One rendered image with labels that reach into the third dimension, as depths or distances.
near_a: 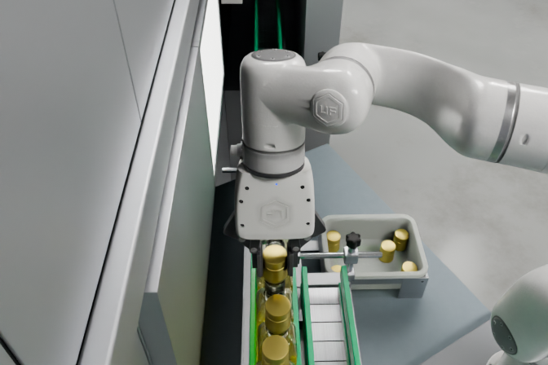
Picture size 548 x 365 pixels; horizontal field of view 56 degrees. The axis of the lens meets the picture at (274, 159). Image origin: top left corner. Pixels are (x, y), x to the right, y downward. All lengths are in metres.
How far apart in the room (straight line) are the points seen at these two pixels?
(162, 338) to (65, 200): 0.28
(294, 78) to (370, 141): 2.21
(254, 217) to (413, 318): 0.64
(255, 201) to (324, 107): 0.17
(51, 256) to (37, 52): 0.13
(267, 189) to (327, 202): 0.77
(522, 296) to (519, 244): 1.68
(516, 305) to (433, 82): 0.35
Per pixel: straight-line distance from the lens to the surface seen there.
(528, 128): 0.54
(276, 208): 0.64
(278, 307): 0.70
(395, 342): 1.17
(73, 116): 0.41
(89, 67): 0.44
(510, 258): 2.40
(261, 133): 0.58
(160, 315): 0.58
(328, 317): 1.03
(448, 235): 2.38
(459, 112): 0.56
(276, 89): 0.55
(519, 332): 0.83
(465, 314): 1.25
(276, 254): 0.71
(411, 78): 0.62
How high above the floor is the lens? 1.77
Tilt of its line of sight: 43 degrees down
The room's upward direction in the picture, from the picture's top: straight up
